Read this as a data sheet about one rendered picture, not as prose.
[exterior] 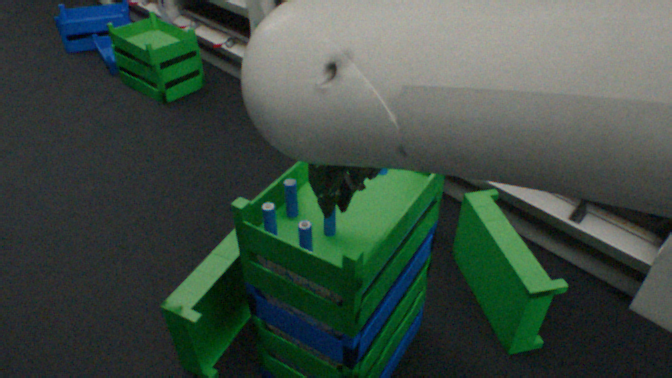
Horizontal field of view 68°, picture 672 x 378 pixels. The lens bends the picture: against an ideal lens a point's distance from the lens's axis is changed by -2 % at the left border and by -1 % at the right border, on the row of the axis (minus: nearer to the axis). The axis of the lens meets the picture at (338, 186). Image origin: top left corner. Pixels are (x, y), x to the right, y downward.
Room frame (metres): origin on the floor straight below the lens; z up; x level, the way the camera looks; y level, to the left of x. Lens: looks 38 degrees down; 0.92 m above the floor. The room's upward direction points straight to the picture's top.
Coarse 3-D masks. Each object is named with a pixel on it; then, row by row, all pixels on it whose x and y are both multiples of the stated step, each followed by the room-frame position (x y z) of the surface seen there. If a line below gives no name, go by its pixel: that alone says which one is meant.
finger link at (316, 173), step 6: (312, 168) 0.46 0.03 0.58; (318, 168) 0.45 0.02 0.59; (324, 168) 0.45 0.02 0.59; (312, 174) 0.47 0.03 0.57; (318, 174) 0.45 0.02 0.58; (324, 174) 0.46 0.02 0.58; (312, 180) 0.48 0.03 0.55; (318, 180) 0.46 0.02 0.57; (324, 180) 0.47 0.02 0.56; (312, 186) 0.48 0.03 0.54; (318, 186) 0.47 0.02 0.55; (324, 186) 0.47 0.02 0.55; (318, 192) 0.48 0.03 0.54; (324, 192) 0.48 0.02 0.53
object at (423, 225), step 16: (432, 208) 0.63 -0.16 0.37; (416, 224) 0.65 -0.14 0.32; (432, 224) 0.65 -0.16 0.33; (416, 240) 0.58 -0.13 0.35; (256, 256) 0.52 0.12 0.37; (400, 256) 0.53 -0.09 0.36; (256, 272) 0.51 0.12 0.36; (272, 272) 0.49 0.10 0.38; (384, 272) 0.49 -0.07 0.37; (272, 288) 0.49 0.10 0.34; (288, 288) 0.47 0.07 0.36; (304, 288) 0.46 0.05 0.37; (368, 288) 0.50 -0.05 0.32; (384, 288) 0.49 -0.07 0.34; (304, 304) 0.46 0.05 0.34; (320, 304) 0.44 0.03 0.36; (336, 304) 0.43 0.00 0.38; (352, 304) 0.42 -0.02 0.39; (368, 304) 0.45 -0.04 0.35; (320, 320) 0.44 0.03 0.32; (336, 320) 0.43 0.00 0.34; (352, 320) 0.42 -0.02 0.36; (352, 336) 0.42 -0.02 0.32
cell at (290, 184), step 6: (288, 180) 0.59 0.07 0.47; (294, 180) 0.59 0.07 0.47; (288, 186) 0.57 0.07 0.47; (294, 186) 0.58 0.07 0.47; (288, 192) 0.57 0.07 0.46; (294, 192) 0.58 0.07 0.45; (288, 198) 0.58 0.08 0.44; (294, 198) 0.58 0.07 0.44; (288, 204) 0.58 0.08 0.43; (294, 204) 0.58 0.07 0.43; (288, 210) 0.58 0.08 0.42; (294, 210) 0.58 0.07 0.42; (288, 216) 0.58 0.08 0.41; (294, 216) 0.57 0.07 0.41
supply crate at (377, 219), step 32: (384, 192) 0.64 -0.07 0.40; (416, 192) 0.64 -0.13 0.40; (256, 224) 0.55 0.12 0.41; (288, 224) 0.56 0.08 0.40; (320, 224) 0.56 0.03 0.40; (352, 224) 0.56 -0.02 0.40; (384, 224) 0.56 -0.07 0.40; (288, 256) 0.47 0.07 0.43; (320, 256) 0.45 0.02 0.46; (352, 256) 0.42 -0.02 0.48; (384, 256) 0.48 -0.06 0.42; (352, 288) 0.42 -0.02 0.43
